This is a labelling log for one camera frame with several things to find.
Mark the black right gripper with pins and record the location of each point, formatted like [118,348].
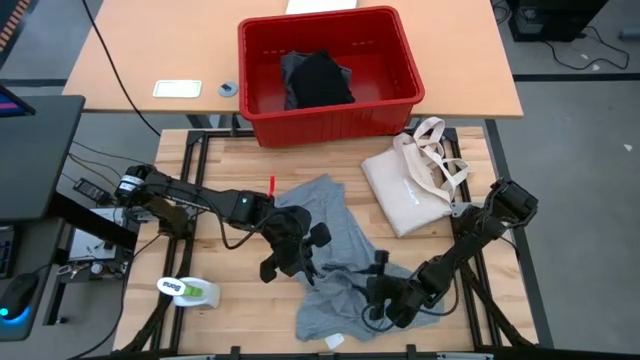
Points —
[405,297]

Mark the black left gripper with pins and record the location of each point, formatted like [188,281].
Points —
[292,235]

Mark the grey Reebok t-shirt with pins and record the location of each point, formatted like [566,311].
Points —
[340,240]

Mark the white paper shirt tag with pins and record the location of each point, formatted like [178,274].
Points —
[334,341]

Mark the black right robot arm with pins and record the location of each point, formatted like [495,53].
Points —
[480,225]

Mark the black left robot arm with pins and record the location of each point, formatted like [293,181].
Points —
[190,192]

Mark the red plastic laundry bin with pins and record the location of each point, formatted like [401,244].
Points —
[325,130]

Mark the cream canvas tote bag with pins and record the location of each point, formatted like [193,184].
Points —
[405,195]

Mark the white spray bottle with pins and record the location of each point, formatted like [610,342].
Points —
[192,292]

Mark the black folded garment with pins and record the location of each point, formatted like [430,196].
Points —
[320,80]

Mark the grey round desk grommet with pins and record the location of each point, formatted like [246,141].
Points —
[228,89]

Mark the dark grey garment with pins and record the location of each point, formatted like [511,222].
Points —
[287,70]

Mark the white rectangular pad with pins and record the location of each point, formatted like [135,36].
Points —
[177,88]

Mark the black power adapter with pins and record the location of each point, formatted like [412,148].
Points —
[91,190]

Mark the tan wooden desk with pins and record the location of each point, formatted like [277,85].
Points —
[175,45]

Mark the white paper sheet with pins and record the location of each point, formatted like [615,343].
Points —
[320,5]

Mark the black side desk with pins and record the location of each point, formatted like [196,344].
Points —
[35,160]

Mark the black computer mouse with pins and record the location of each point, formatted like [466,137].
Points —
[17,295]

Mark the black computer tower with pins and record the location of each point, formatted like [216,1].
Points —
[555,20]

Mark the black monitor with lit screen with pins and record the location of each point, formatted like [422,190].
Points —
[12,102]

